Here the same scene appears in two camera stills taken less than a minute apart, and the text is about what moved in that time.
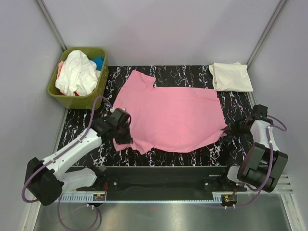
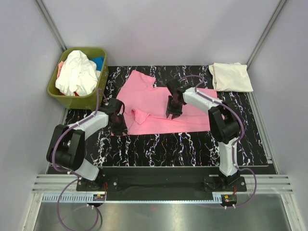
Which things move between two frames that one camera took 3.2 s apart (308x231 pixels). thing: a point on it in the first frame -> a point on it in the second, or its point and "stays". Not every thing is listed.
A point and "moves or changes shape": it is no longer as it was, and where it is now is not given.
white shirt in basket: (78, 74) stays
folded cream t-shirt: (231, 77) stays
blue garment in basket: (98, 61) stays
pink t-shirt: (168, 119) moves or changes shape
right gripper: (233, 126) -> (175, 113)
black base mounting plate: (160, 183) stays
